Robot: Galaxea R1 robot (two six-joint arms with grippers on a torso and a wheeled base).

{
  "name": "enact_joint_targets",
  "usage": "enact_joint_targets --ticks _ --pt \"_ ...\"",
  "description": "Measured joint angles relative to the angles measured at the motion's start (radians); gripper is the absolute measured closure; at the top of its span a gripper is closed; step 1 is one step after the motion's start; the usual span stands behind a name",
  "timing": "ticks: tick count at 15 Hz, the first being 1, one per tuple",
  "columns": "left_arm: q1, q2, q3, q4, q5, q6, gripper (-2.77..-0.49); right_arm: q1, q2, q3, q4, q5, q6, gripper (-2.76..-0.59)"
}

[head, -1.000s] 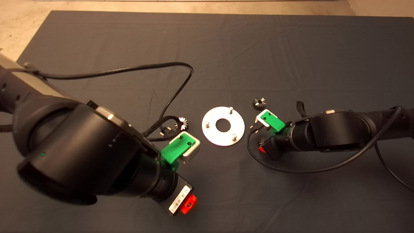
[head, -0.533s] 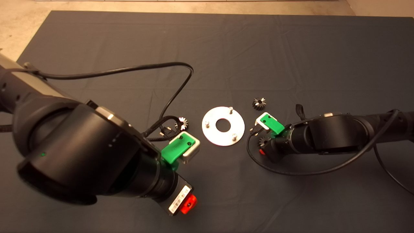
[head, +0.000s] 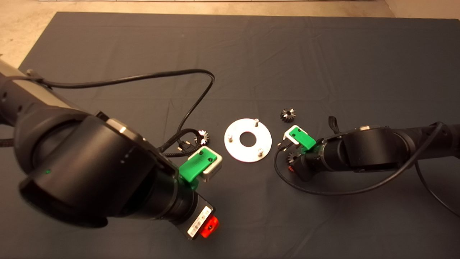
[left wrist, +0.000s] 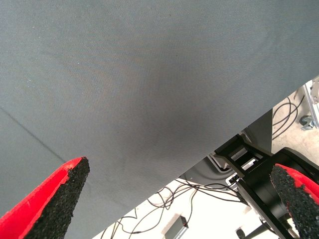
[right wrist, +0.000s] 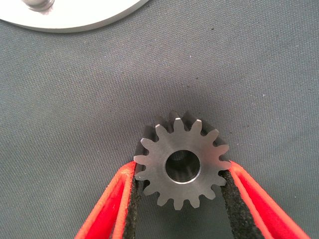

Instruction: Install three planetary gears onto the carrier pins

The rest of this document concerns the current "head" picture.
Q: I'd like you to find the right wrist green camera mount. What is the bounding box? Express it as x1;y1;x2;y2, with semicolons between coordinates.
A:
289;126;317;154

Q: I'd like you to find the dark grey table cloth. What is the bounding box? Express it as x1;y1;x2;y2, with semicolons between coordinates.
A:
0;11;460;259

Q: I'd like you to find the black cable strap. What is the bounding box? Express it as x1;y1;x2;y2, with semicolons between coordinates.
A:
328;116;340;136

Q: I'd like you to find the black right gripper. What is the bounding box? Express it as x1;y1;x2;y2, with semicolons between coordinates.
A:
289;146;328;181

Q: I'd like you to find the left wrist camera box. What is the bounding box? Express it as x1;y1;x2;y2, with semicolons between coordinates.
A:
201;153;223;182

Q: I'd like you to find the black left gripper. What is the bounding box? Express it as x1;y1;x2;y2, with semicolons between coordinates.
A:
174;189;219;240

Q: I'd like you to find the round metal carrier plate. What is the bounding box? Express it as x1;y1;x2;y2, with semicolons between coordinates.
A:
224;118;272;163

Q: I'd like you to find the wrist camera black cable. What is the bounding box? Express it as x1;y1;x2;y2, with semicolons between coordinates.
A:
274;122;444;196
25;68;216;151

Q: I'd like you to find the right wrist camera black cable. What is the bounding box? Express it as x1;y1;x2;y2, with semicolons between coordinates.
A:
274;122;444;196

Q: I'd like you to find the left wrist green camera mount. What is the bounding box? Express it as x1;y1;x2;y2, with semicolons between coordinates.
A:
179;146;218;190

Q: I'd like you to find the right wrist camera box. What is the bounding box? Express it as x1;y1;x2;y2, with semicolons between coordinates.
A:
283;125;300;145

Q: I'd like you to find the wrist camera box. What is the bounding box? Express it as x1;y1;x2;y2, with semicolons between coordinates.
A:
283;125;300;145
201;153;223;182

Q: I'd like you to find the black braided cable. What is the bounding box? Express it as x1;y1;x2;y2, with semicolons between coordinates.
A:
158;128;200;157

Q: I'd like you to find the wrist green camera mount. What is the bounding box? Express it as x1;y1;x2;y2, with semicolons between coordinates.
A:
289;126;317;154
179;146;218;190

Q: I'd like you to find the left wrist camera black cable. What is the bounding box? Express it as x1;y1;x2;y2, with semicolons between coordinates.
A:
25;68;216;151

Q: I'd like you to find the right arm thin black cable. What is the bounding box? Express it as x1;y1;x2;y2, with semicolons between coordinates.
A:
415;162;460;218

